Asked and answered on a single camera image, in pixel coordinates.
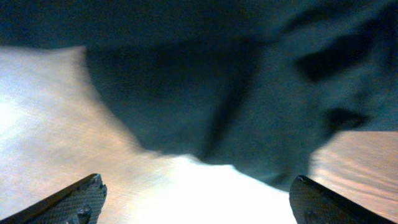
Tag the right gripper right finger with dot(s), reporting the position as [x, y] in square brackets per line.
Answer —
[312, 203]

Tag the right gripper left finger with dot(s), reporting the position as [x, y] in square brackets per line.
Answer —
[79, 203]

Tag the black polo shirt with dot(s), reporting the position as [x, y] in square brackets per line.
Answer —
[259, 85]

